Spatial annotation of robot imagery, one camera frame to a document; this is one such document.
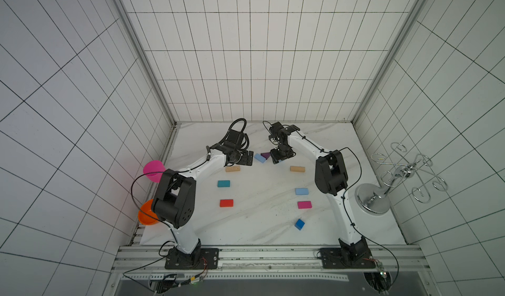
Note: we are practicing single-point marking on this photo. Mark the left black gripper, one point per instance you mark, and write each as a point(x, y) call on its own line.
point(244, 160)

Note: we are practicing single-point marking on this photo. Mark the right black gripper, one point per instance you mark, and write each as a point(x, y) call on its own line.
point(282, 152)

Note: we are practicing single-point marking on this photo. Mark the natural wood block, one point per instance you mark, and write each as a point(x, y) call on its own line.
point(297, 169)
point(234, 168)

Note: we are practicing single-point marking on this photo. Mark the light blue block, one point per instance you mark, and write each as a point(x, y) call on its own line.
point(260, 158)
point(302, 191)

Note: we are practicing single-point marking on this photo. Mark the purple triangular block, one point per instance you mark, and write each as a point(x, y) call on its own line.
point(266, 155)

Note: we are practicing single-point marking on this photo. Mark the teal block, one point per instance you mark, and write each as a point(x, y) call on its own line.
point(223, 184)

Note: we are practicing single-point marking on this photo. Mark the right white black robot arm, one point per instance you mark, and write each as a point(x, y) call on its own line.
point(331, 178)

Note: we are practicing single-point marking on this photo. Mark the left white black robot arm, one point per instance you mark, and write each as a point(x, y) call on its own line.
point(174, 201)

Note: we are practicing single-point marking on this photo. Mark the red block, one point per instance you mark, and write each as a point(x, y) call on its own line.
point(226, 203)

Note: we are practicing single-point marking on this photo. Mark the magenta block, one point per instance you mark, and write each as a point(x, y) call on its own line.
point(304, 204)

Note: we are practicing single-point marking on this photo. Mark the magenta plastic goblet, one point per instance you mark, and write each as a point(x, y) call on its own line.
point(153, 170)

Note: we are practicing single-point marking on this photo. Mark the dark blue cube block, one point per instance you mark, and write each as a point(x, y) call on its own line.
point(299, 224)

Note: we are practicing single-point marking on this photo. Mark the orange plastic bowl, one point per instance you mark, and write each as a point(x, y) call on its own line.
point(146, 216)

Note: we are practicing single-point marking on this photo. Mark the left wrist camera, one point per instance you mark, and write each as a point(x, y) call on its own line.
point(235, 138)

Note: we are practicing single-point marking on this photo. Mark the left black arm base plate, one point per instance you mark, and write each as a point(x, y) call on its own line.
point(198, 260)

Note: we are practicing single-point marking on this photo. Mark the chrome wire cup rack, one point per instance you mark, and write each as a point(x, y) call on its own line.
point(374, 200)

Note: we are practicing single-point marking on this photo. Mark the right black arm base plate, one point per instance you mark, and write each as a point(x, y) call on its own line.
point(333, 258)

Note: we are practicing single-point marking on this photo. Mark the aluminium mounting rail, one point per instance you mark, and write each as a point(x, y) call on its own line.
point(271, 259)

